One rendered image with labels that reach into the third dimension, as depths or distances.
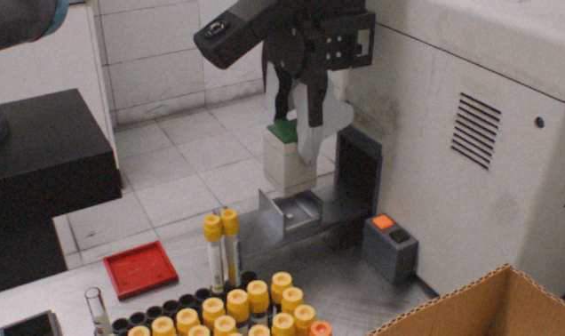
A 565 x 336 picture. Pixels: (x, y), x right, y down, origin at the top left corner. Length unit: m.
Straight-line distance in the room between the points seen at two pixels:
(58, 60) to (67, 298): 1.58
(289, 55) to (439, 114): 0.15
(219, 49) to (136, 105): 2.49
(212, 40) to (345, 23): 0.12
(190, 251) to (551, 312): 0.39
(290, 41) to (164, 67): 2.43
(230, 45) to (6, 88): 1.72
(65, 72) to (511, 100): 1.86
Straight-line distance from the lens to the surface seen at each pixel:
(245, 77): 3.11
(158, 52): 2.86
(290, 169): 0.53
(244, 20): 0.45
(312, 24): 0.47
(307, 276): 0.58
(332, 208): 0.61
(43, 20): 0.83
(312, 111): 0.48
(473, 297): 0.39
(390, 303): 0.56
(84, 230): 2.18
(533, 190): 0.44
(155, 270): 0.60
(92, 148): 0.70
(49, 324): 0.55
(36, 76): 2.11
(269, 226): 0.58
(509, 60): 0.43
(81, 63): 2.12
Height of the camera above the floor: 1.27
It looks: 31 degrees down
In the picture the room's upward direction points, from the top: straight up
